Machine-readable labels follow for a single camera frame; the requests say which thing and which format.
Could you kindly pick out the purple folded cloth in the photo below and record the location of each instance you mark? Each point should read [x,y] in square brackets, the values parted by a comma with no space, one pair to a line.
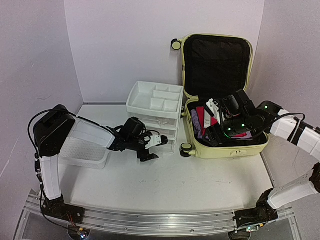
[199,131]

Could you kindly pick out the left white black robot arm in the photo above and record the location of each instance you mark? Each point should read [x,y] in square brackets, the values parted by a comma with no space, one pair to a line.
[60,135]

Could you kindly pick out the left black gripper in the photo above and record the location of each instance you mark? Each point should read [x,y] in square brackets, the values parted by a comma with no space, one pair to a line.
[147,156]

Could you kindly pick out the white perforated plastic basket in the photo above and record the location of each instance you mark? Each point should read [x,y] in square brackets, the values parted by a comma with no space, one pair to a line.
[86,146]

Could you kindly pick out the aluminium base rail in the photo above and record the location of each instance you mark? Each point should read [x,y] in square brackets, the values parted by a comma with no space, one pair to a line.
[159,224]

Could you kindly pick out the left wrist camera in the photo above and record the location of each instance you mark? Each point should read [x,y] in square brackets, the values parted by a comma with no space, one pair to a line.
[154,141]

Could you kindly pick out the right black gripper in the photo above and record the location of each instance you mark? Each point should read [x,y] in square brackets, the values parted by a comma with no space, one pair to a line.
[210,131]

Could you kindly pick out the red folded cloth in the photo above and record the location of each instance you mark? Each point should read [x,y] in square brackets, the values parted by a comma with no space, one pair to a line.
[201,111]

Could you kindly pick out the white cosmetic tube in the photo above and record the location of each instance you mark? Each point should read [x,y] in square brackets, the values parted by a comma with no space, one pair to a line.
[207,119]

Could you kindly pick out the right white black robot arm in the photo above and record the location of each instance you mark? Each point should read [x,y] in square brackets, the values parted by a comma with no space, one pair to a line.
[291,137]

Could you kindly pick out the pale yellow hard suitcase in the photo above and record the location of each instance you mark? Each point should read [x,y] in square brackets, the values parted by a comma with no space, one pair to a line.
[214,67]

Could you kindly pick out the white plastic drawer organizer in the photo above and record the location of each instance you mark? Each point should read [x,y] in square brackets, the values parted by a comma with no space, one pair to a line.
[159,107]

